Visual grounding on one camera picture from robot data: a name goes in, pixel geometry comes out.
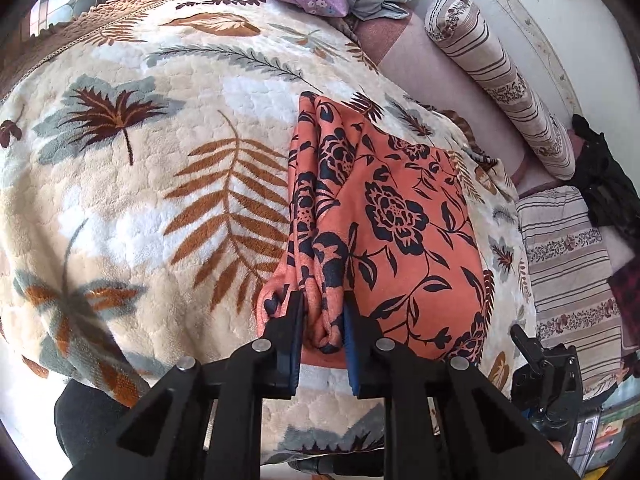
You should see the striped floral bolster pillow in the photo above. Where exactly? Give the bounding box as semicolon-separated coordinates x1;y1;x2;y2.
425;0;577;181

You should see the black clothing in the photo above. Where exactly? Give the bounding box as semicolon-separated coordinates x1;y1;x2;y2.
570;114;640;241

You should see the orange floral garment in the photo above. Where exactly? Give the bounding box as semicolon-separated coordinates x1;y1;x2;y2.
255;91;496;368

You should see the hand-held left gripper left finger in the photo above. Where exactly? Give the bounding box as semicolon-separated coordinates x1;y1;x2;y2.
62;290;307;480

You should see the red plaid cloth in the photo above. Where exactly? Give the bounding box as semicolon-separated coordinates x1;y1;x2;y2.
607;260;640;351

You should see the pink bed sheet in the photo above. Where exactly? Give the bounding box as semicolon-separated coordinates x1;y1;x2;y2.
352;10;581;198

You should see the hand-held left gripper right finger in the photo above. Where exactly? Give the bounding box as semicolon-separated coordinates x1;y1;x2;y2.
342;291;581;480

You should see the printed magazine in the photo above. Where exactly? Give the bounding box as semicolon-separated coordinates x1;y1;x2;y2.
565;390;640;467

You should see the leaf print fleece blanket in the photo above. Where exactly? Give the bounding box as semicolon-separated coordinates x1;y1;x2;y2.
0;0;538;466

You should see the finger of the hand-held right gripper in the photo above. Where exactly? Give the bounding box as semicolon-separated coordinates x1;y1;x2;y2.
510;324;545;367

